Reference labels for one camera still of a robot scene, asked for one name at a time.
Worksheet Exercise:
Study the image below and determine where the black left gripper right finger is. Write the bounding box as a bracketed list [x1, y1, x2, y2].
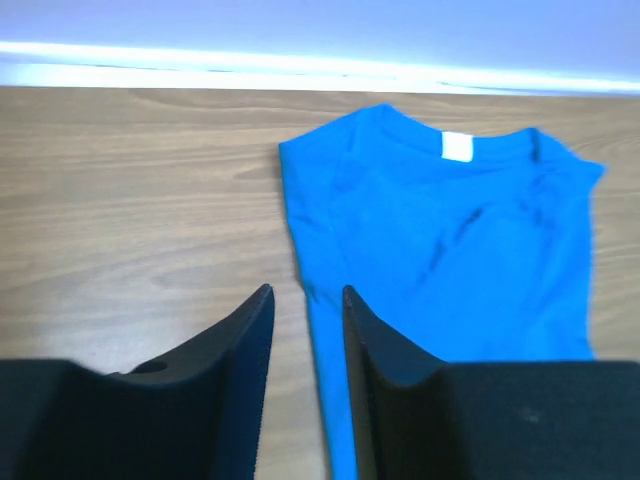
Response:
[343, 287, 639, 479]

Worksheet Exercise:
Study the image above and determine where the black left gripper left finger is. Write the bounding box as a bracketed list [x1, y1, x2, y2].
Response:
[1, 285, 275, 479]

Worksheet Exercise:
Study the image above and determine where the blue t-shirt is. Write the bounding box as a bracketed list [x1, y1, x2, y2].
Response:
[279, 104, 604, 479]

